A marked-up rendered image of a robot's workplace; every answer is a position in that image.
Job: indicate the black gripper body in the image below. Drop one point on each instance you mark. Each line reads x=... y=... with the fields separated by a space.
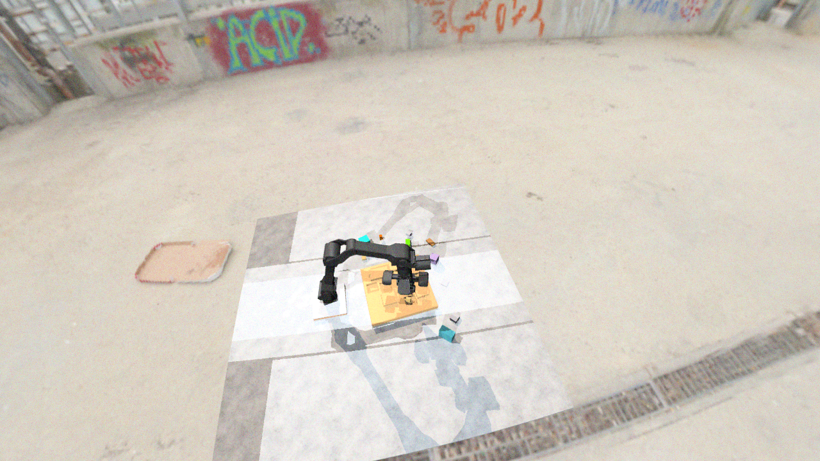
x=423 y=279

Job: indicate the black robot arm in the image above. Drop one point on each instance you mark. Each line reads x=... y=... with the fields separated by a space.
x=398 y=254

